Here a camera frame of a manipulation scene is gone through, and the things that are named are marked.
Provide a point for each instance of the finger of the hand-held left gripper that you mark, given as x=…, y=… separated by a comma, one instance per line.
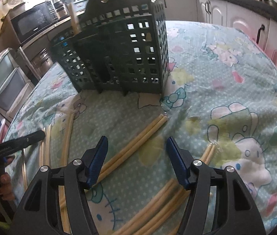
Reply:
x=0, y=166
x=31, y=139

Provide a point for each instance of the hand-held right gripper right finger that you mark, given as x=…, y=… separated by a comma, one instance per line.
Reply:
x=177, y=161

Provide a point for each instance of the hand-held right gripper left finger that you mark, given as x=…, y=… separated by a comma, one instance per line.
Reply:
x=99, y=156

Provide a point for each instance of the green plastic utensil holder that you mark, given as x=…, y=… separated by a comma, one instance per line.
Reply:
x=109, y=61

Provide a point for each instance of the person's left hand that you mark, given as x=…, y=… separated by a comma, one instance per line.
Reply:
x=6, y=186

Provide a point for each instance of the plastic drawer storage unit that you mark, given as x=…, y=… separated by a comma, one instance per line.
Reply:
x=4, y=83

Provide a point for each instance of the stack of steel pots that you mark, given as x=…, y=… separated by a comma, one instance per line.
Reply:
x=43, y=61

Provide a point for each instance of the cartoon cat printed blanket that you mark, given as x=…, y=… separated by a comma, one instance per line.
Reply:
x=214, y=78

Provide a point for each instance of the kitchen shelf unit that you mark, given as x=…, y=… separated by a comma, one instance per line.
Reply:
x=38, y=46

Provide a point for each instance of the black microwave oven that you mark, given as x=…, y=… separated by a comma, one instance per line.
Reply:
x=31, y=24

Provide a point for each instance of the white base cabinets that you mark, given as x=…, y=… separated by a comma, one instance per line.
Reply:
x=226, y=14

